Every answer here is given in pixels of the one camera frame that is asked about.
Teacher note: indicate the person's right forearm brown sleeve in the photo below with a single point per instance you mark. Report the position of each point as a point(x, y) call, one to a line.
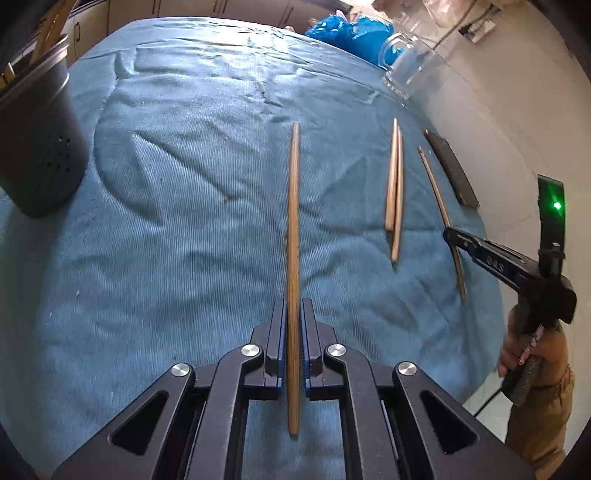
point(549, 406)

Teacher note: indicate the white hanging plastic bag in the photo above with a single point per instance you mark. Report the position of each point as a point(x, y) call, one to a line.
point(415, 11)

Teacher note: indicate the person's right hand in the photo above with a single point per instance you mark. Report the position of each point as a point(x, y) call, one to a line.
point(510, 355)

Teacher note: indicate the blue plastic bag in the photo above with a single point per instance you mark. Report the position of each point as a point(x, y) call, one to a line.
point(351, 32)

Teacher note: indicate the brown wooden chopstick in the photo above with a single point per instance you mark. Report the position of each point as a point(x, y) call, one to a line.
point(62, 21)
point(293, 221)
point(391, 184)
point(7, 78)
point(46, 32)
point(441, 203)
point(398, 203)

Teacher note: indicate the dark grey perforated utensil holder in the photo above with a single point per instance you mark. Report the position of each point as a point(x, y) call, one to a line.
point(41, 138)

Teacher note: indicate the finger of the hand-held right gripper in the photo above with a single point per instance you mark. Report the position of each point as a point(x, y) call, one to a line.
point(494, 258)

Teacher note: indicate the black smartphone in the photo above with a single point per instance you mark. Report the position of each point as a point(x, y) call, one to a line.
point(455, 170)

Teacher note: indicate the blue towel table cover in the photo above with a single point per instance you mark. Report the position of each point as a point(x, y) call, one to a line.
point(184, 207)

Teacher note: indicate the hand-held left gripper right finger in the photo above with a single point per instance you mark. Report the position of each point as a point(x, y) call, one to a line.
point(369, 387)

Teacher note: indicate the clear glass mug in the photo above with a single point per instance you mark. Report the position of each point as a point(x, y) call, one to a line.
point(415, 64)

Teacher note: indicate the white wall socket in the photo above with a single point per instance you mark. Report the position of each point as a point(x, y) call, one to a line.
point(478, 28)

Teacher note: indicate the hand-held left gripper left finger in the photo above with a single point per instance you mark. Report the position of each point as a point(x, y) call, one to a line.
point(217, 387)

